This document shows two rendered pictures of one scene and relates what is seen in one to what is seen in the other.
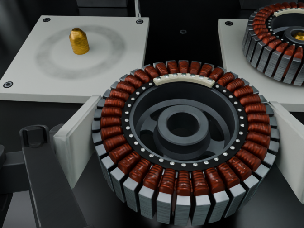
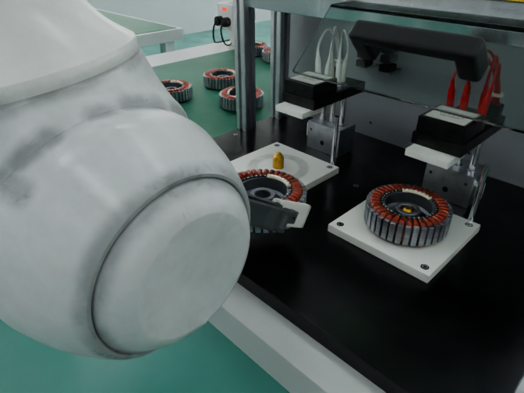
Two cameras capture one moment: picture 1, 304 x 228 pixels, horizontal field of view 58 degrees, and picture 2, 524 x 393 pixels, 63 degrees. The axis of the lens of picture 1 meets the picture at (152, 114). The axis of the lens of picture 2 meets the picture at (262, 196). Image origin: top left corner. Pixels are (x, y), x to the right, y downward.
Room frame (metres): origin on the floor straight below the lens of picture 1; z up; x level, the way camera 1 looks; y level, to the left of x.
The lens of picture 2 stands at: (-0.26, -0.32, 1.13)
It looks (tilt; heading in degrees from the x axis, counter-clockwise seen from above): 31 degrees down; 40
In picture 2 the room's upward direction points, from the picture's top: straight up
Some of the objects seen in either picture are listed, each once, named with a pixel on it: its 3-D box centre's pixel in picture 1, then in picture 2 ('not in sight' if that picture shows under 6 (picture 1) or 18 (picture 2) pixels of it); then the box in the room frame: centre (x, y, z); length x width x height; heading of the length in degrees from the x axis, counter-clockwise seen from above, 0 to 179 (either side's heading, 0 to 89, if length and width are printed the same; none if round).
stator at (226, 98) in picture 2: not in sight; (241, 98); (0.53, 0.40, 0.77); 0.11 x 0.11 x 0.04
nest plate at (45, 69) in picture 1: (82, 53); (277, 169); (0.27, 0.08, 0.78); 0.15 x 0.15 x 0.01; 84
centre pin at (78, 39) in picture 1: (78, 40); (277, 160); (0.27, 0.08, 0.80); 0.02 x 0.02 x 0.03
